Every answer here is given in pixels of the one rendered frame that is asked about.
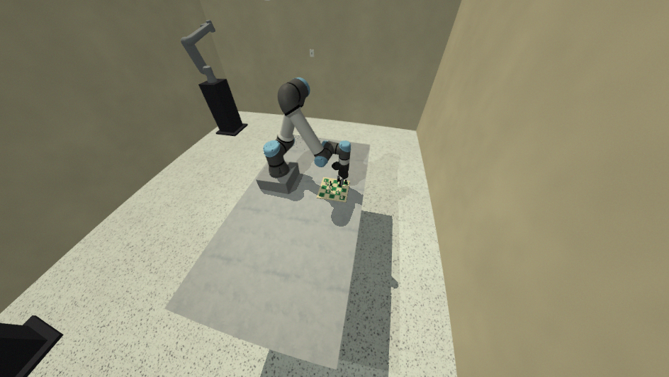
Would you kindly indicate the green and cream chessboard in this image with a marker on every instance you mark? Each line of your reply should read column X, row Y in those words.
column 333, row 195

